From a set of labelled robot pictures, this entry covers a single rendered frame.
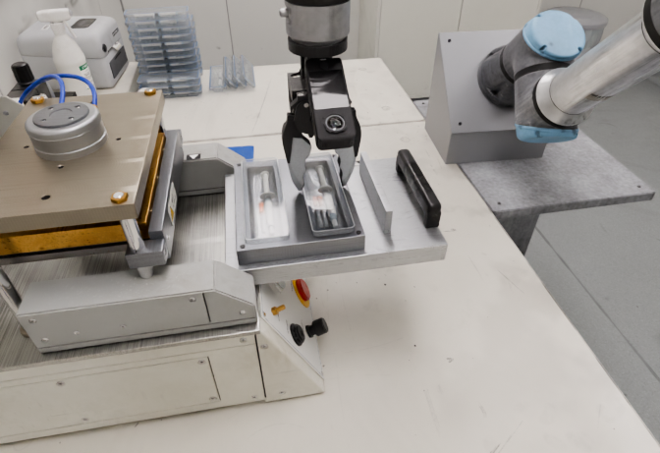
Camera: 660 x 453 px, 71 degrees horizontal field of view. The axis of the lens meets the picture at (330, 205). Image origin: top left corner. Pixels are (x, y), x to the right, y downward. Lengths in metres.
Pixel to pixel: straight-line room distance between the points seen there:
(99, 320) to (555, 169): 1.06
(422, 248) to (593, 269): 1.63
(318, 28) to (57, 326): 0.44
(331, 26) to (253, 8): 2.56
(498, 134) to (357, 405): 0.75
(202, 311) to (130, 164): 0.19
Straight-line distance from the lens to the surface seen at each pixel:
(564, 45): 1.06
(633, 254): 2.37
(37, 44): 1.61
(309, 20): 0.54
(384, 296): 0.85
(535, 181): 1.21
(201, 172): 0.77
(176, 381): 0.67
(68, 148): 0.59
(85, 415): 0.74
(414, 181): 0.68
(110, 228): 0.57
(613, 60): 0.84
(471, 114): 1.18
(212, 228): 0.72
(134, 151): 0.58
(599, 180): 1.29
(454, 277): 0.90
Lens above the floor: 1.39
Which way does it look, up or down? 39 degrees down
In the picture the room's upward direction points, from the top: straight up
